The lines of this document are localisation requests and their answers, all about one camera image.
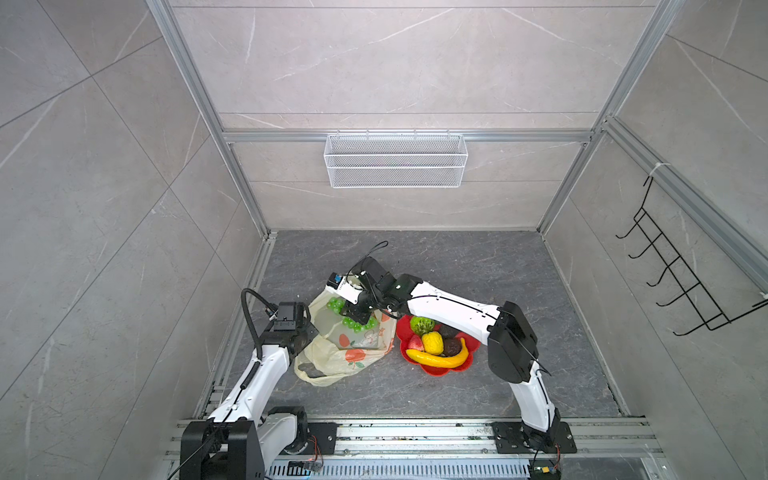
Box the black wire hook rack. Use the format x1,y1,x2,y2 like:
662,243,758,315
615,175,767,337

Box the white wire mesh basket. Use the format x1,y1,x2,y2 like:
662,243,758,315
323,133,469,189

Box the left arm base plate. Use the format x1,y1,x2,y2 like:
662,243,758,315
301,422,339,456

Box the dark brown fake fruit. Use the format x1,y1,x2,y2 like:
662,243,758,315
442,338,462,357

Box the dark fake avocado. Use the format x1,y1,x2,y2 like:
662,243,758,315
436,324,460,339

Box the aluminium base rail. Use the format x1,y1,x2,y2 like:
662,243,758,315
161,418,667,480

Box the cream plastic shopping bag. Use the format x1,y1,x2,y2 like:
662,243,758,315
293,291,396,387

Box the green spotted fake fruit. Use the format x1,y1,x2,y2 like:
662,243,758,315
409,316,436,336

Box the green fake grapes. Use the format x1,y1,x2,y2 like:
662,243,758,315
326,297,378,333

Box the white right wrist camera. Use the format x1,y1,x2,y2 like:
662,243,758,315
325,272,364,304

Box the red fake apple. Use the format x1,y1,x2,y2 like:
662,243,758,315
407,335,424,351

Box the yellow fake banana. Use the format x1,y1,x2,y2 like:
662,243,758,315
406,338,470,369

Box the yellow fake lemon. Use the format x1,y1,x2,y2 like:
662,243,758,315
421,331,444,356

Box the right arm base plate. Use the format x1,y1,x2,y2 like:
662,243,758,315
490,418,577,454

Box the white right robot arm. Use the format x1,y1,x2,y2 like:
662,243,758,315
326,257,560,451

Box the red flower-shaped plastic bowl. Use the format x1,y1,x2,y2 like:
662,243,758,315
396,316,481,377

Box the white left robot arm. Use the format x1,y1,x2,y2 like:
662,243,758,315
169,302,314,479

